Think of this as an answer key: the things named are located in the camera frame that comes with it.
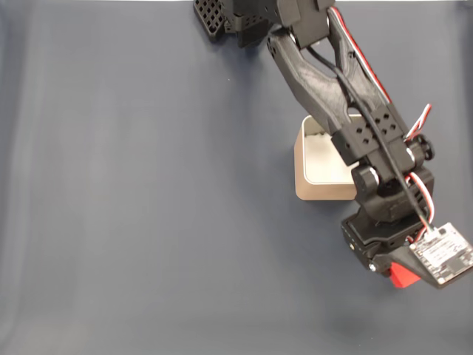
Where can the red cube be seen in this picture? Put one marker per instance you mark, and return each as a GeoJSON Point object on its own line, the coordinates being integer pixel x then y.
{"type": "Point", "coordinates": [403, 277]}

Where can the beige square metal box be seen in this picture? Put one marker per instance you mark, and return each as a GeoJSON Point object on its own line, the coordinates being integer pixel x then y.
{"type": "Point", "coordinates": [318, 192]}

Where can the white crumpled tissue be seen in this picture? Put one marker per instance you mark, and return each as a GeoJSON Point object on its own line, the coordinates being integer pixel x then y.
{"type": "Point", "coordinates": [321, 162]}

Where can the camera circuit board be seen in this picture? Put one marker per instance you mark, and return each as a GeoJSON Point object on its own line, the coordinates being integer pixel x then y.
{"type": "Point", "coordinates": [443, 255]}

